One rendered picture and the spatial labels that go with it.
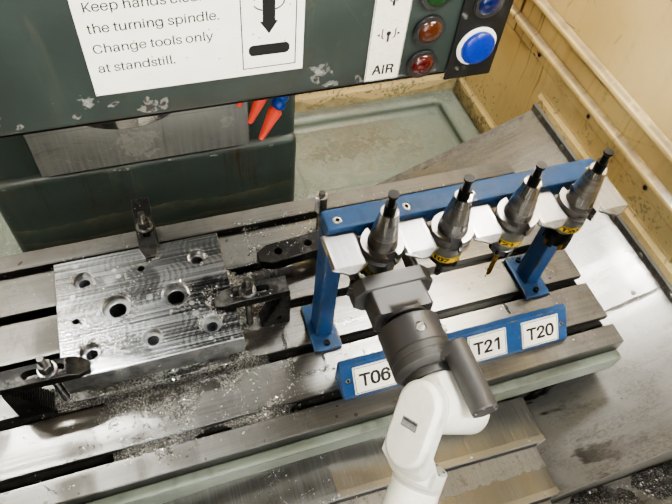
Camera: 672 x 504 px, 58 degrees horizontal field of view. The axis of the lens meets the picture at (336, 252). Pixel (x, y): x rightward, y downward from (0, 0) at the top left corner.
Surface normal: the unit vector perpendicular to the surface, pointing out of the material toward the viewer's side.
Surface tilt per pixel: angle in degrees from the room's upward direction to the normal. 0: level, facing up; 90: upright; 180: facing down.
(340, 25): 90
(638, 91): 90
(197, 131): 91
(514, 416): 7
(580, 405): 24
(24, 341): 0
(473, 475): 7
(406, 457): 51
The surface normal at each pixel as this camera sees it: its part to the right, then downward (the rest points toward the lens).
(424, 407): -0.69, -0.22
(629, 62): -0.95, 0.21
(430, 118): 0.08, -0.59
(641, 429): -0.31, -0.45
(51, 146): 0.31, 0.78
